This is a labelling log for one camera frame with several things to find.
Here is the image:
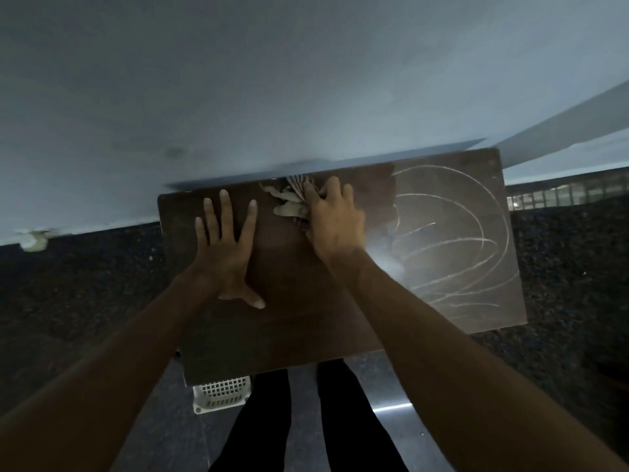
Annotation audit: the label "person's right hand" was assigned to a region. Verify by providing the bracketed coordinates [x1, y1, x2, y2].
[302, 175, 367, 271]

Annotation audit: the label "person's left hand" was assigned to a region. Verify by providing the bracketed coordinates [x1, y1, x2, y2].
[184, 189, 267, 310]

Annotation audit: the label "striped brown cleaning cloth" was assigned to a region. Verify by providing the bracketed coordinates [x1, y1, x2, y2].
[259, 174, 325, 223]

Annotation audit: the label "person's right forearm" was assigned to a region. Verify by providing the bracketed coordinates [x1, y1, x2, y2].
[326, 250, 629, 472]

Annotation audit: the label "person's left forearm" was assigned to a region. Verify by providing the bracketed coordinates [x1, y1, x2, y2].
[0, 275, 207, 472]

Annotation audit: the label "person's black trousers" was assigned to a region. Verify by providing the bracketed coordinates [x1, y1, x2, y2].
[208, 361, 409, 472]

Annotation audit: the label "dark wooden table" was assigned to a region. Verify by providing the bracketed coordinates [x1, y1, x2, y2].
[157, 147, 528, 387]

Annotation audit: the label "white plastic lattice basket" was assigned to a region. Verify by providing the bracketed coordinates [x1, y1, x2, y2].
[191, 374, 252, 415]

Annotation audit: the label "white plaster lump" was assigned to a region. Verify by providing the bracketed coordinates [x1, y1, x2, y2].
[17, 229, 52, 253]

